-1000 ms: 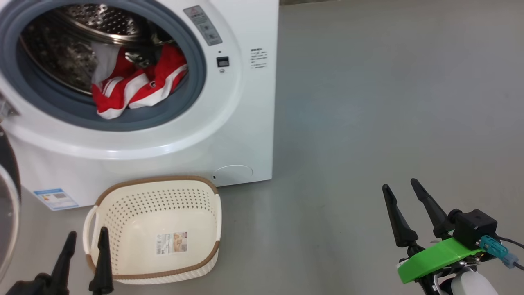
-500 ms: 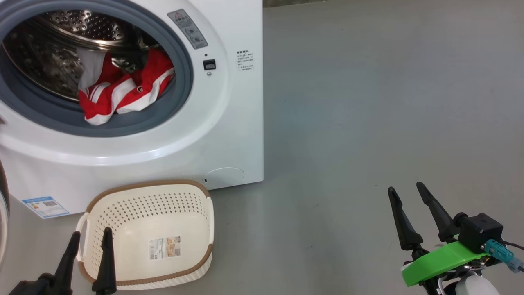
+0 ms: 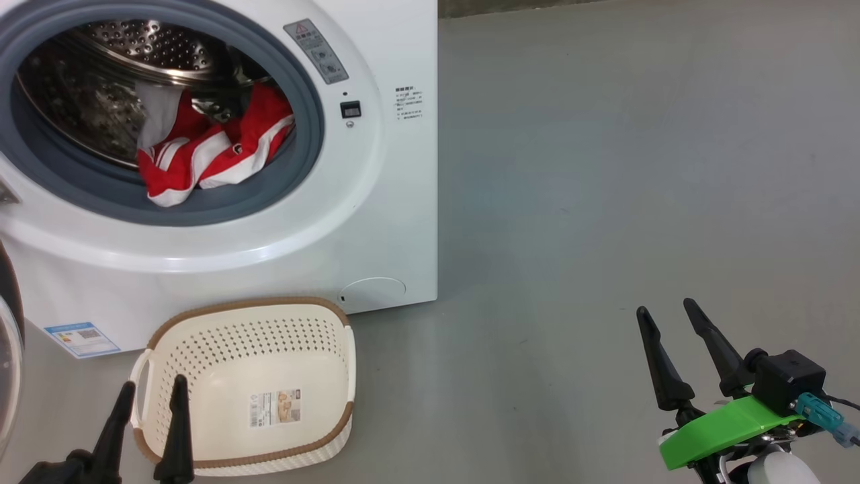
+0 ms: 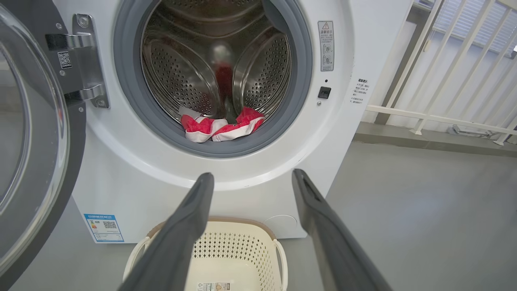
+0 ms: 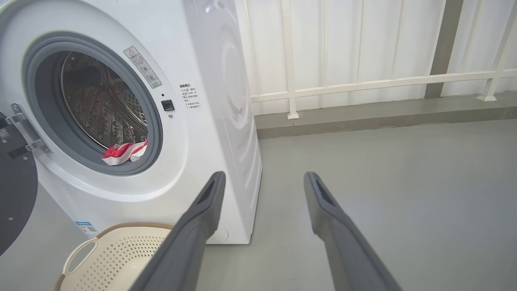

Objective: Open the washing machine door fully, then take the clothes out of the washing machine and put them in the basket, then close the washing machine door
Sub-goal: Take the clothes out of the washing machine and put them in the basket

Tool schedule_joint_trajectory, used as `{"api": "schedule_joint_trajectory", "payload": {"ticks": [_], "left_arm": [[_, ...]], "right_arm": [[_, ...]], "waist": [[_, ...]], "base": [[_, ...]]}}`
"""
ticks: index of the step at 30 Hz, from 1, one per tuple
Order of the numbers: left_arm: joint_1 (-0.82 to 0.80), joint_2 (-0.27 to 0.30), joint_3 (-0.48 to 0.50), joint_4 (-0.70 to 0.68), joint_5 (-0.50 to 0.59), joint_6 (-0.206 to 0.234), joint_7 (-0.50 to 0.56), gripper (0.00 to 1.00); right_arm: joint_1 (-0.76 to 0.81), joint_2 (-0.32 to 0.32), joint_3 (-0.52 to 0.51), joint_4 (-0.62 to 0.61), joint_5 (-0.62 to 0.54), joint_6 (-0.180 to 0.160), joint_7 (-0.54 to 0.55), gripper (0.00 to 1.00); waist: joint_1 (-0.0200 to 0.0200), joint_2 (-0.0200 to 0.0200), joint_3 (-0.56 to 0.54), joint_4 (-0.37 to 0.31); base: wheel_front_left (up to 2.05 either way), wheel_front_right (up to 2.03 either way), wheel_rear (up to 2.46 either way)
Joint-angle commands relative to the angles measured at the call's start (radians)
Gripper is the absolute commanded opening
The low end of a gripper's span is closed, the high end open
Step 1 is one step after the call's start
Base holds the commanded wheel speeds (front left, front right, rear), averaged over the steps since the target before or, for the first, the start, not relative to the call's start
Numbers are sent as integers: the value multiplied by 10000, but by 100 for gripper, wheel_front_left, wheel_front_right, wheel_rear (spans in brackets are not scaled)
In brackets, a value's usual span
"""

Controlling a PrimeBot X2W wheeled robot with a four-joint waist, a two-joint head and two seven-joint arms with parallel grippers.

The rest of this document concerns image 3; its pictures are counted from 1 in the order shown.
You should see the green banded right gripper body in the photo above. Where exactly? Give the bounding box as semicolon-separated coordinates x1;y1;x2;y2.
657;393;807;484

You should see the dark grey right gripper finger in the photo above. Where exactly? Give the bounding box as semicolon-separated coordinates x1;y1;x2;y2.
636;306;697;412
683;298;750;399

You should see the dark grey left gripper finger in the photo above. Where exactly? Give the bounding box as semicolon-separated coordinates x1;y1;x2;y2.
91;380;136;484
153;374;196;484

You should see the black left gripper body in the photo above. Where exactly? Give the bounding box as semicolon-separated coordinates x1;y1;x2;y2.
19;449;95;484

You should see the black washing machine door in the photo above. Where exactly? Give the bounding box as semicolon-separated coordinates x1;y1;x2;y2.
0;242;26;458

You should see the red white striped garment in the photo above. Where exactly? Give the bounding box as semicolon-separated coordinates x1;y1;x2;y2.
138;84;296;208

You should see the cream perforated laundry basket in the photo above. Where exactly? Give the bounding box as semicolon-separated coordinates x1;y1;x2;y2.
130;296;357;478

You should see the printed product label sticker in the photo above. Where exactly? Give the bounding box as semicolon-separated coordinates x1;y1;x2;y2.
249;388;302;429

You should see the white front-load washing machine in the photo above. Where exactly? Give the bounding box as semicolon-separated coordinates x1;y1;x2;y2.
0;0;439;354

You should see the washing machine steel drum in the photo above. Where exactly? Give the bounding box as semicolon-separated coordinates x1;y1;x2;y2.
13;19;269;169

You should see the round white filter cover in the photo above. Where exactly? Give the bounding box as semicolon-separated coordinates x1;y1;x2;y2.
339;277;407;311

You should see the black text decal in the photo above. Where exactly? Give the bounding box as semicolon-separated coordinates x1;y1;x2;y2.
394;86;424;122

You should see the grey warning sticker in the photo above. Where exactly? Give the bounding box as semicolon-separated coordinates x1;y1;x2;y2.
283;18;349;85

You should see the teal cable connector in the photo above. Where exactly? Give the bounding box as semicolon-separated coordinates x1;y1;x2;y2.
789;393;860;448

